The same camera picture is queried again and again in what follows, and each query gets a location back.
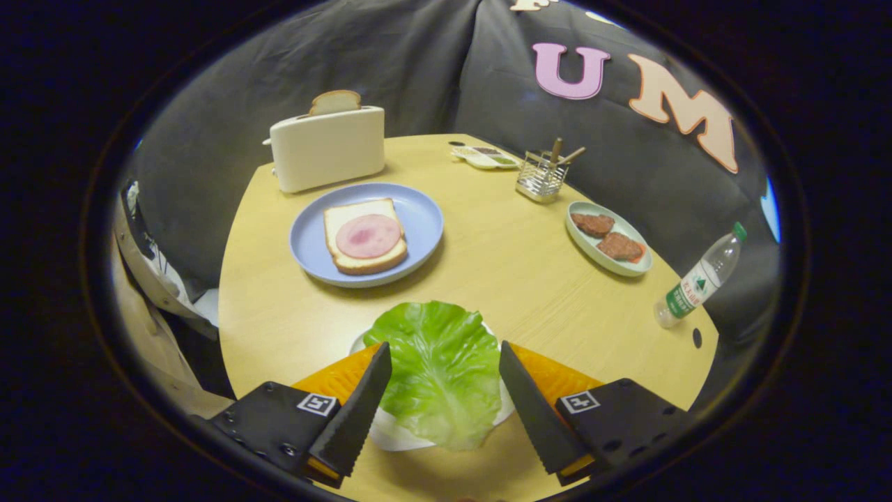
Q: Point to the black backdrop cloth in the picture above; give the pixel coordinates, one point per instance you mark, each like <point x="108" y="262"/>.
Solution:
<point x="418" y="70"/>

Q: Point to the toasted bread slice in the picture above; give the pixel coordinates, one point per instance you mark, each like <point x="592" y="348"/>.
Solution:
<point x="336" y="102"/>

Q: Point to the bread slice with brown crust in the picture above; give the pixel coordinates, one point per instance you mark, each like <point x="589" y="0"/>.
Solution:
<point x="352" y="263"/>

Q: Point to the green lettuce leaf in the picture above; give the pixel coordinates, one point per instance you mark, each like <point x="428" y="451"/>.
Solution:
<point x="439" y="369"/>

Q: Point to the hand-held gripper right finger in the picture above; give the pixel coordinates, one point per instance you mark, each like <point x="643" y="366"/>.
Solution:
<point x="533" y="411"/>

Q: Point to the white toaster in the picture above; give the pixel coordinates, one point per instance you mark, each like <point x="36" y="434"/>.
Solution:
<point x="327" y="150"/>

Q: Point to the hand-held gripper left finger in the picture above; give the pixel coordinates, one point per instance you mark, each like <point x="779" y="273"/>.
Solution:
<point x="359" y="411"/>

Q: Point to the brown meat patty orange edge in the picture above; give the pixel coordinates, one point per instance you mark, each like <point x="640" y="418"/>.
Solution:
<point x="619" y="247"/>

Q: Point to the light green plate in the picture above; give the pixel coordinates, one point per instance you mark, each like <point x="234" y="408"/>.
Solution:
<point x="592" y="252"/>

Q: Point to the white divided spice dish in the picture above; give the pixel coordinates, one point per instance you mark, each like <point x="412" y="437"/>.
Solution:
<point x="481" y="162"/>

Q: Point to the clear plastic water bottle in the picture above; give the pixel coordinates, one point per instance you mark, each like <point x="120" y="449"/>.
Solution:
<point x="697" y="282"/>

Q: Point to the pink ham slice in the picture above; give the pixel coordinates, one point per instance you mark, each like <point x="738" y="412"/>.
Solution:
<point x="368" y="236"/>

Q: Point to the blue plate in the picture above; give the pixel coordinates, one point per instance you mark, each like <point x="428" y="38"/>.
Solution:
<point x="418" y="216"/>

